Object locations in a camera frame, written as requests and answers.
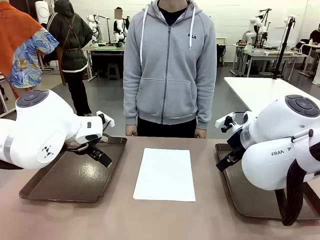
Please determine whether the white A4 paper stack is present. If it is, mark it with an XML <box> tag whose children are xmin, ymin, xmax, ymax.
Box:
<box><xmin>132</xmin><ymin>147</ymin><xmax>197</xmax><ymax>202</ymax></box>

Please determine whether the right forearm in grey sleeve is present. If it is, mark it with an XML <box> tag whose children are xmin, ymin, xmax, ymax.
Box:
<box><xmin>123</xmin><ymin>77</ymin><xmax>140</xmax><ymax>127</ymax></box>

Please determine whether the person in grey hoodie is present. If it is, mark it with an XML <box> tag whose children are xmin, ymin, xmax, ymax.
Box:
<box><xmin>123</xmin><ymin>0</ymin><xmax>218</xmax><ymax>138</ymax></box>

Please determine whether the person's left hand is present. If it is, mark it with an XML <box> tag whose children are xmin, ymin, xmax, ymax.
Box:
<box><xmin>194</xmin><ymin>127</ymin><xmax>207</xmax><ymax>139</ymax></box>

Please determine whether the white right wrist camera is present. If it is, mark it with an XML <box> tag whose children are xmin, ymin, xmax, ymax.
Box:
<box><xmin>215</xmin><ymin>112</ymin><xmax>245</xmax><ymax>134</ymax></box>

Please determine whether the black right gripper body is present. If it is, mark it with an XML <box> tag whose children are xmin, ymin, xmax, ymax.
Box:
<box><xmin>226</xmin><ymin>126</ymin><xmax>248</xmax><ymax>154</ymax></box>

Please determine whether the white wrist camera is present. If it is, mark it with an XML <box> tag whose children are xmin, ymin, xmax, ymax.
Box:
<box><xmin>96</xmin><ymin>110</ymin><xmax>115</xmax><ymax>128</ymax></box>
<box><xmin>215</xmin><ymin>112</ymin><xmax>245</xmax><ymax>134</ymax></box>

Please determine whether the white table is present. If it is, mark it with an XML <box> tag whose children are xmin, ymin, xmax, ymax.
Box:
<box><xmin>223</xmin><ymin>76</ymin><xmax>320</xmax><ymax>118</ymax></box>

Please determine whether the white height-adjustable desk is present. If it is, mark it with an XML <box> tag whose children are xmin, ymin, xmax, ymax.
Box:
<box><xmin>297</xmin><ymin>42</ymin><xmax>320</xmax><ymax>76</ymax></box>

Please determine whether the white background workbench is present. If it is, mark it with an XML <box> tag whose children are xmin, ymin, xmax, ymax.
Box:
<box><xmin>232</xmin><ymin>43</ymin><xmax>309</xmax><ymax>78</ymax></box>

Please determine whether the black tripod pole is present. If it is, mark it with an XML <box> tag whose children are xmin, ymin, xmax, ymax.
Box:
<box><xmin>272</xmin><ymin>14</ymin><xmax>298</xmax><ymax>80</ymax></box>

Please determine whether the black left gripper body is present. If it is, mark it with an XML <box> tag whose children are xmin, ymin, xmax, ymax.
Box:
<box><xmin>62</xmin><ymin>138</ymin><xmax>101</xmax><ymax>154</ymax></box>

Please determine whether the green-top background desk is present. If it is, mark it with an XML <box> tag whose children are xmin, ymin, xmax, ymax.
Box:
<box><xmin>81</xmin><ymin>44</ymin><xmax>126</xmax><ymax>82</ymax></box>

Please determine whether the brown plastic tray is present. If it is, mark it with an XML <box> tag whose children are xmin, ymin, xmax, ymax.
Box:
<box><xmin>19</xmin><ymin>133</ymin><xmax>128</xmax><ymax>203</ymax></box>
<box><xmin>214</xmin><ymin>142</ymin><xmax>320</xmax><ymax>221</ymax></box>

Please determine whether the grey stool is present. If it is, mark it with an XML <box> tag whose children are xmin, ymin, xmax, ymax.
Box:
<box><xmin>106</xmin><ymin>63</ymin><xmax>121</xmax><ymax>81</ymax></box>

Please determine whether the person in black top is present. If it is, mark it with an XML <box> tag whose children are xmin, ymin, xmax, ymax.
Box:
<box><xmin>113</xmin><ymin>7</ymin><xmax>131</xmax><ymax>43</ymax></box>

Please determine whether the seated person in black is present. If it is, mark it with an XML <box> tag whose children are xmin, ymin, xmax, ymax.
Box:
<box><xmin>309</xmin><ymin>23</ymin><xmax>320</xmax><ymax>46</ymax></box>

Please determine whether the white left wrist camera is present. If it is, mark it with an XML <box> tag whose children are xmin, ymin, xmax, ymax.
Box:
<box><xmin>96</xmin><ymin>110</ymin><xmax>115</xmax><ymax>128</ymax></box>

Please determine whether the white round device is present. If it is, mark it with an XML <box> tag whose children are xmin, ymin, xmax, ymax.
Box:
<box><xmin>34</xmin><ymin>0</ymin><xmax>51</xmax><ymax>25</ymax></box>

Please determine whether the left forearm in grey sleeve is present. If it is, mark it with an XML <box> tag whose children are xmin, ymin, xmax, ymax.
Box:
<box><xmin>196</xmin><ymin>79</ymin><xmax>218</xmax><ymax>131</ymax></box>

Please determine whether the person's right hand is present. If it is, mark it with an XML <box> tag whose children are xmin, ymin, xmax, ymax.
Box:
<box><xmin>125</xmin><ymin>124</ymin><xmax>138</xmax><ymax>137</ymax></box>

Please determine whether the person in orange floral clothes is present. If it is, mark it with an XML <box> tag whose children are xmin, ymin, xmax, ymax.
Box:
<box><xmin>0</xmin><ymin>0</ymin><xmax>60</xmax><ymax>100</ymax></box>

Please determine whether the person in dark green jacket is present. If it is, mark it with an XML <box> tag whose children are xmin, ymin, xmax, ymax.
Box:
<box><xmin>46</xmin><ymin>0</ymin><xmax>94</xmax><ymax>117</ymax></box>

